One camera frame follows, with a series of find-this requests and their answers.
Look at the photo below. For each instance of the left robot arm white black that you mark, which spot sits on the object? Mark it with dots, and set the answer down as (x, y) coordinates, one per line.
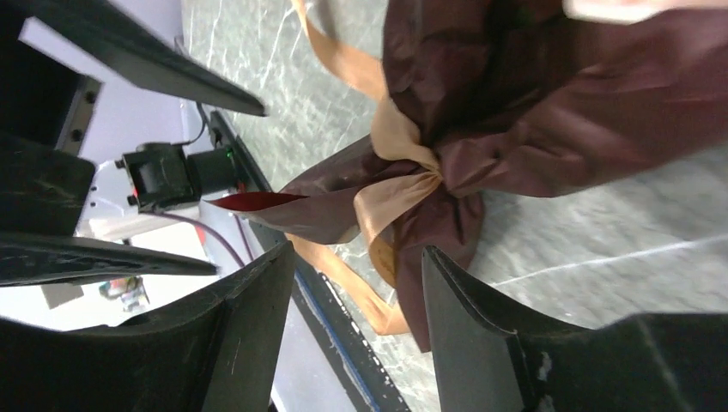
(160, 176)

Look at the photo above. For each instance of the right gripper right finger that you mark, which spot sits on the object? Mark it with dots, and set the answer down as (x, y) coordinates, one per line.
(492, 353)

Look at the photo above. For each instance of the tan satin ribbon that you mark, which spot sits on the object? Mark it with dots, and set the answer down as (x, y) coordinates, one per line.
(415, 175)

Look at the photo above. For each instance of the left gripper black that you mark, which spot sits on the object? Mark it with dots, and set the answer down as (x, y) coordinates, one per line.
(46, 109)

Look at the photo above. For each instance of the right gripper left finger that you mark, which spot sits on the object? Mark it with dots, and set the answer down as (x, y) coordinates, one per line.
(213, 350)

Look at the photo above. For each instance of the maroon paper bouquet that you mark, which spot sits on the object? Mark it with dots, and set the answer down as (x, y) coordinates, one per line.
(534, 98)

